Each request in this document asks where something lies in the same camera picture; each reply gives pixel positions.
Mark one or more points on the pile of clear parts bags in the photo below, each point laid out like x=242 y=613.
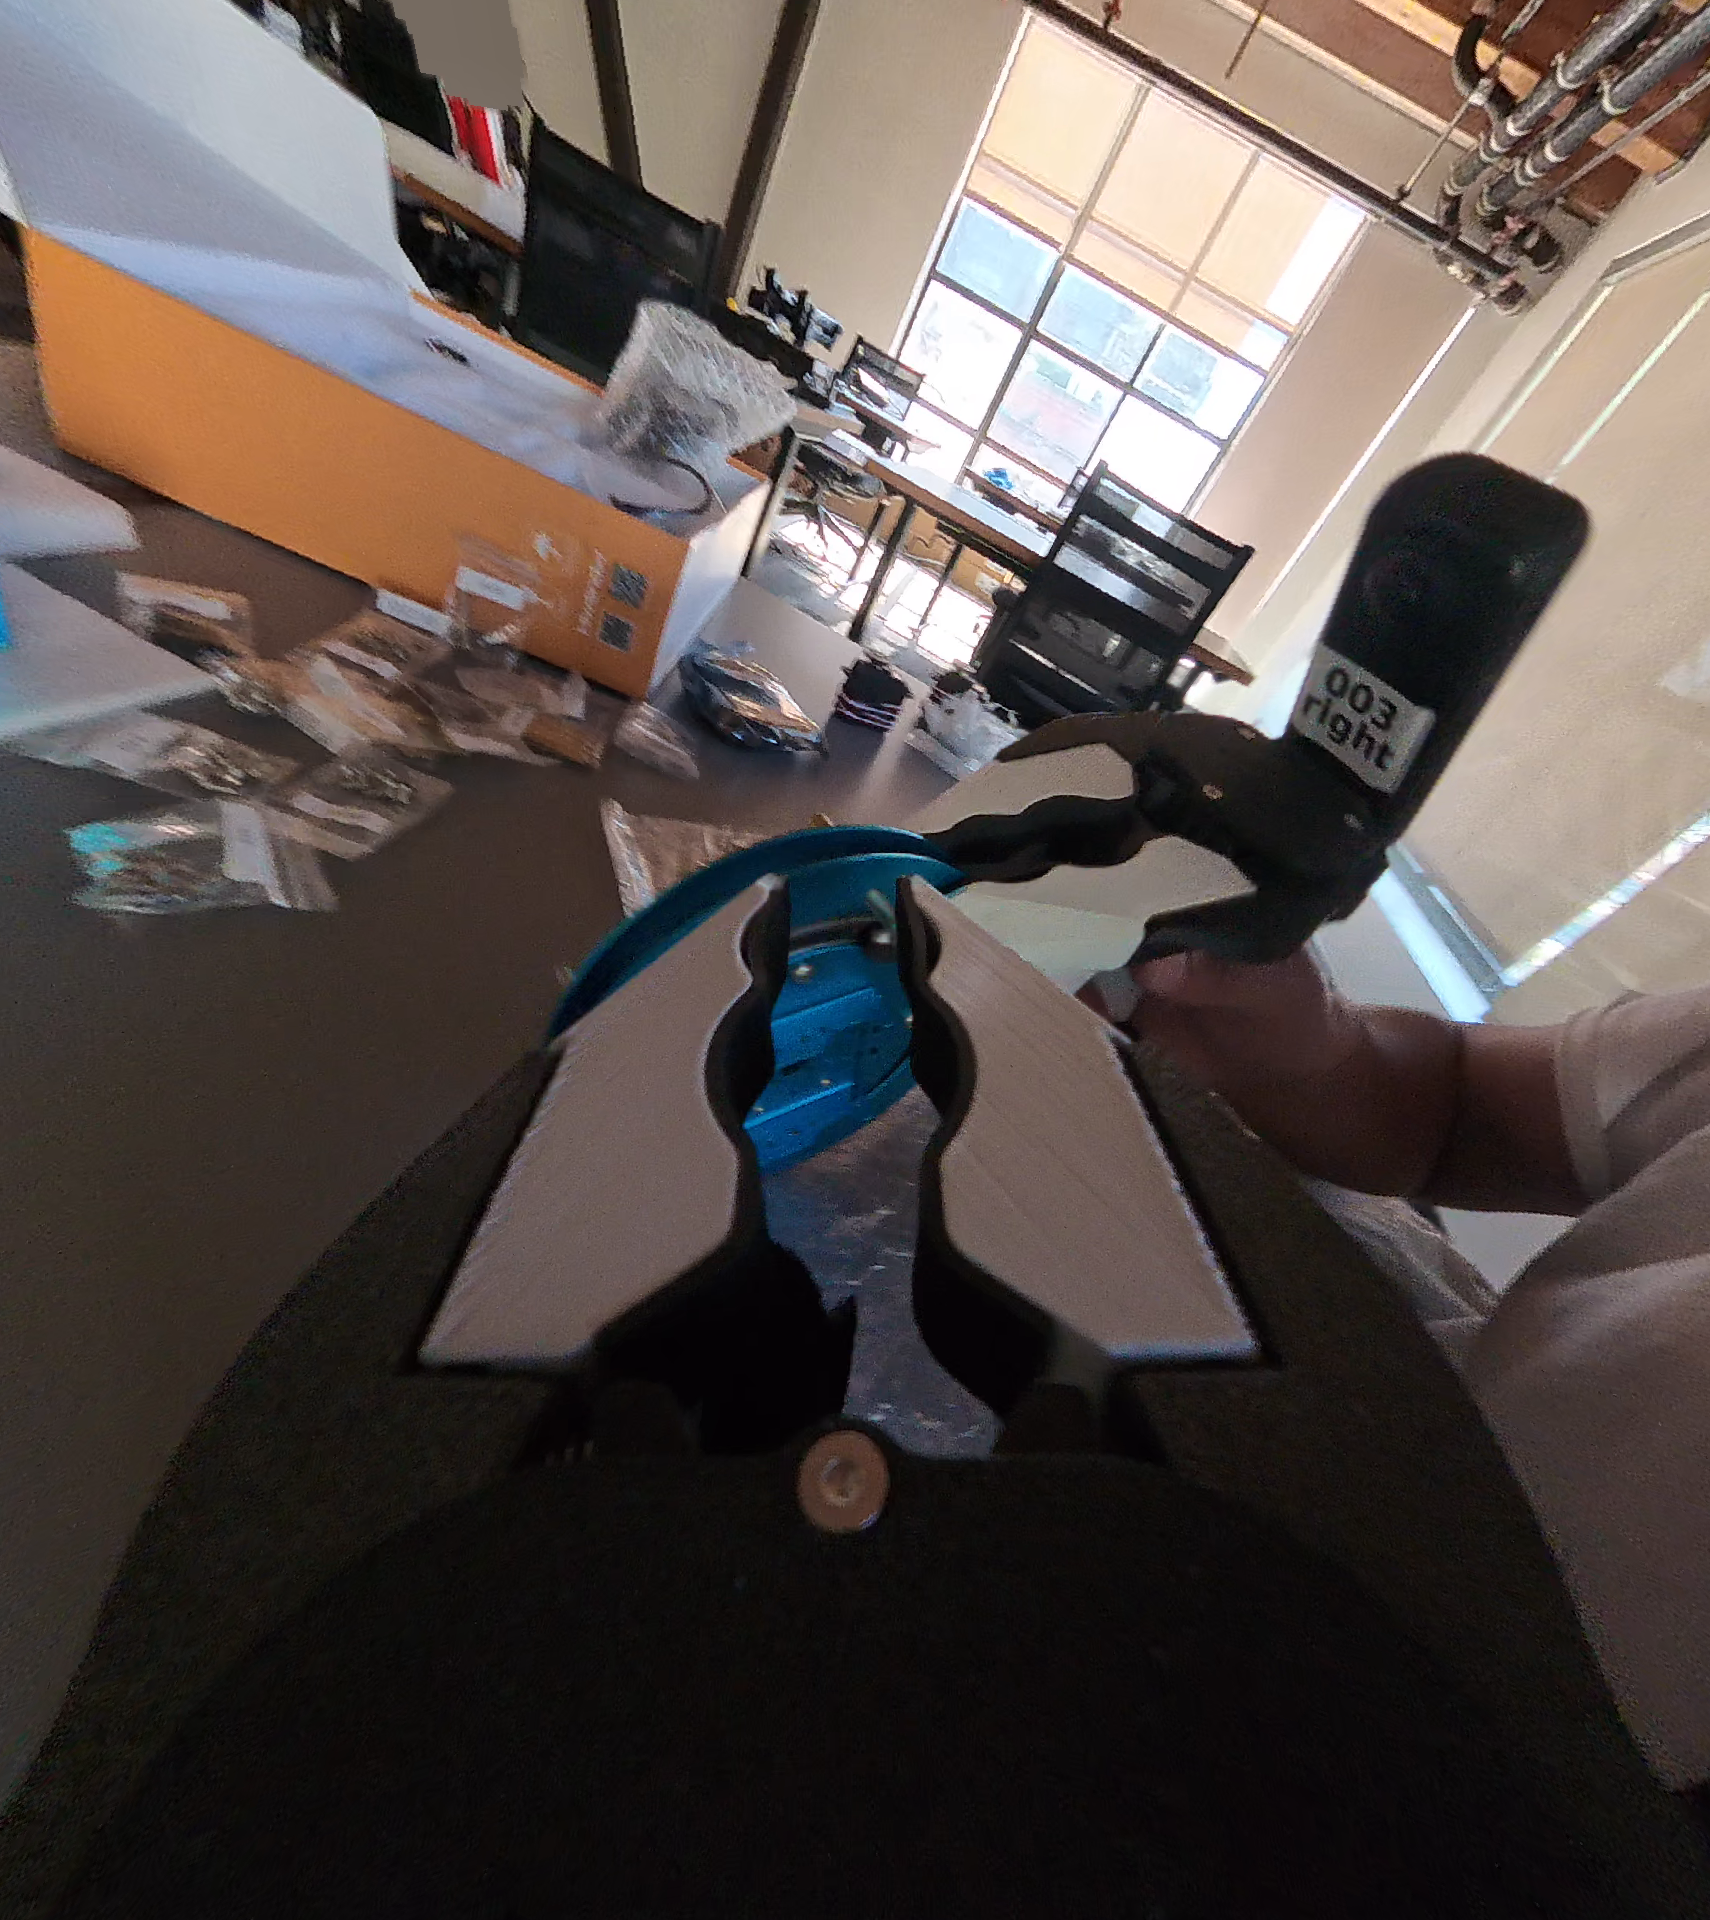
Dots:
x=343 y=720

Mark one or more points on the black slatted chair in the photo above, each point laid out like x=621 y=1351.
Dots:
x=1109 y=601

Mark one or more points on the tall paned window with shades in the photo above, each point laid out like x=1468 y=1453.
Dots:
x=1127 y=302

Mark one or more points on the large clear plastic bag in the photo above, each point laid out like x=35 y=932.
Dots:
x=868 y=1290

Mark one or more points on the bubble wrapped part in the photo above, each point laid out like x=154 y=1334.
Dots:
x=692 y=385

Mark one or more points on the black servo motor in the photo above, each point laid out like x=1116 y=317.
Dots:
x=874 y=699

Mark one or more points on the person's right forearm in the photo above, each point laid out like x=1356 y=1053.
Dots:
x=1529 y=1111

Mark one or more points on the clear bag with black part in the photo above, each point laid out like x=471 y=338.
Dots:
x=968 y=726

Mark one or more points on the black swivel chair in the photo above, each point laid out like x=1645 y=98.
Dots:
x=879 y=391

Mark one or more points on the blue metal turntable disc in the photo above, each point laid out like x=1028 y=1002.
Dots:
x=826 y=1049

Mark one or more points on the blue bag of dark parts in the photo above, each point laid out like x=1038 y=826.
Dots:
x=749 y=699

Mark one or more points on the person's right hand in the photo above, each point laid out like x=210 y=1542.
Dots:
x=1275 y=1066

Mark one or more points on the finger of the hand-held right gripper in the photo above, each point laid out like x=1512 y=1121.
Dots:
x=1127 y=901
x=1051 y=797

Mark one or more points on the black high-back chair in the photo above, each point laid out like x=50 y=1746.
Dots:
x=614 y=254

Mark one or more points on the wooden background work table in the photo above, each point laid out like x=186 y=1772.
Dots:
x=975 y=509

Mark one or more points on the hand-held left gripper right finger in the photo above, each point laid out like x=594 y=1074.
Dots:
x=1082 y=1185

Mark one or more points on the beige roller blinds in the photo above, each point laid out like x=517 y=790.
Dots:
x=1664 y=674

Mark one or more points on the bundle of ceiling pipes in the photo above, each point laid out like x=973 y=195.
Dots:
x=1576 y=120

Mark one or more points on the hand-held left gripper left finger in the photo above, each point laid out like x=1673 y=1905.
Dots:
x=585 y=1199

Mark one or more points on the orange and white cardboard box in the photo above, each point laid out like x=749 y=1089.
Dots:
x=272 y=438

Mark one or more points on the grey desk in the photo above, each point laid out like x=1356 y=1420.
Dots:
x=197 y=1125

